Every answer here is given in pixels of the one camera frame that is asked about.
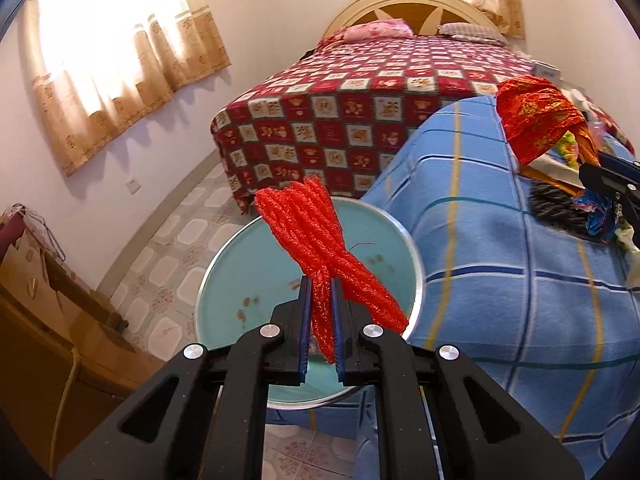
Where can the white wall socket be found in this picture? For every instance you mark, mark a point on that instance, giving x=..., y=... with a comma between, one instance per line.
x=132, y=186

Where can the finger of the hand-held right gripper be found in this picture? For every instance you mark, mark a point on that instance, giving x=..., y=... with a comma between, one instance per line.
x=607, y=177
x=622, y=161

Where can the large beige window curtain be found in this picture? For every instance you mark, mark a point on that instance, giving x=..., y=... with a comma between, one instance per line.
x=125, y=50

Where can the round glass table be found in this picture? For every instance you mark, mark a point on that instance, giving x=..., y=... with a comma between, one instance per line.
x=235, y=280

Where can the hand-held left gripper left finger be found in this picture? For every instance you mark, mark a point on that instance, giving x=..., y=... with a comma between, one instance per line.
x=303, y=340

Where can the pink pillow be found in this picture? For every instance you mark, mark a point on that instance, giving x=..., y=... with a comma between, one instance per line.
x=377, y=30

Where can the red patterned bed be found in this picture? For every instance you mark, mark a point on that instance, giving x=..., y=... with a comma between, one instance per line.
x=350, y=110

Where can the red foam fruit net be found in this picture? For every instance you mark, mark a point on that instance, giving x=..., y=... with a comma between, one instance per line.
x=310, y=230

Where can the black bristle brush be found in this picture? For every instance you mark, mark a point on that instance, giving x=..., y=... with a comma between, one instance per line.
x=560, y=207

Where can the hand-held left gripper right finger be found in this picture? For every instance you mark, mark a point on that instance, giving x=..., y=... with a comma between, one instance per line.
x=340, y=355

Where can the blue plaid blanket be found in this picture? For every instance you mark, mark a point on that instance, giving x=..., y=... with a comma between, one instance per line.
x=475, y=285

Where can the red and gold cloth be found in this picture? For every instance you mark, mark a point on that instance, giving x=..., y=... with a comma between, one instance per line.
x=537, y=115

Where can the cream wooden headboard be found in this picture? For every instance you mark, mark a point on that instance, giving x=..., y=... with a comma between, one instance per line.
x=400, y=2

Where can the blue crumpled wrapper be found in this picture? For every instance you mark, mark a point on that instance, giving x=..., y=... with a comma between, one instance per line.
x=597, y=215

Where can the plaid pillow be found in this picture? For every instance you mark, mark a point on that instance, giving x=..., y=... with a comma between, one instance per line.
x=472, y=32

